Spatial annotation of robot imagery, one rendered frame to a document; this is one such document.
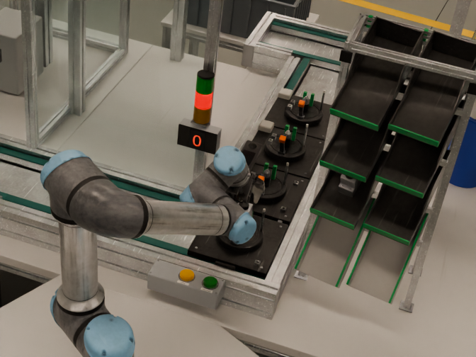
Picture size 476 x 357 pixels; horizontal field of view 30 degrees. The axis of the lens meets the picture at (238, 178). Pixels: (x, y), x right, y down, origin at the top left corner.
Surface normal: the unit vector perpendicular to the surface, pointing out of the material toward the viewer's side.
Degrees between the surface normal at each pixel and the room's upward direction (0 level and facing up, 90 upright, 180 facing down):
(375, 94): 25
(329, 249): 45
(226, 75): 0
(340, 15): 0
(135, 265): 90
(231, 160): 41
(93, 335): 8
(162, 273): 0
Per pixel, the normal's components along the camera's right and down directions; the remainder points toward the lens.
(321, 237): -0.25, -0.22
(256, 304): -0.31, 0.54
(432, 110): -0.11, -0.51
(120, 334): 0.15, -0.70
